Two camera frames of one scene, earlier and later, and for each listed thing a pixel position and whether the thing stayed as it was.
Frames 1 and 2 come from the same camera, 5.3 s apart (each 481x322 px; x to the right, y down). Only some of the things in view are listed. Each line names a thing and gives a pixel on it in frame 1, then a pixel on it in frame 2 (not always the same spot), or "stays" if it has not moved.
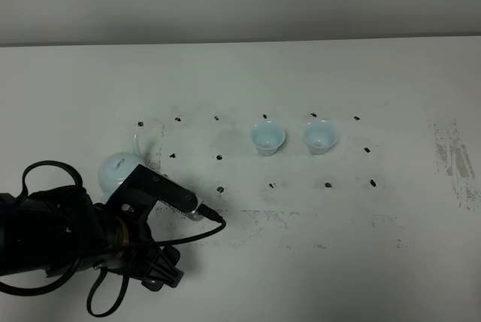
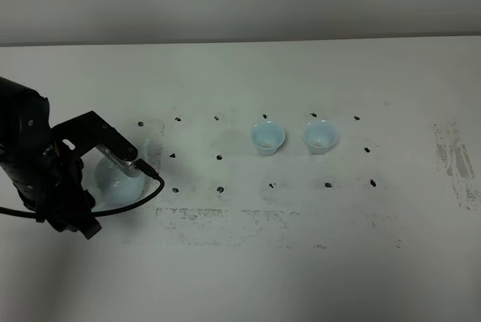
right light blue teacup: x=319 y=135 stays
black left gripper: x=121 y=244 → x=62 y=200
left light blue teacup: x=267 y=136 stays
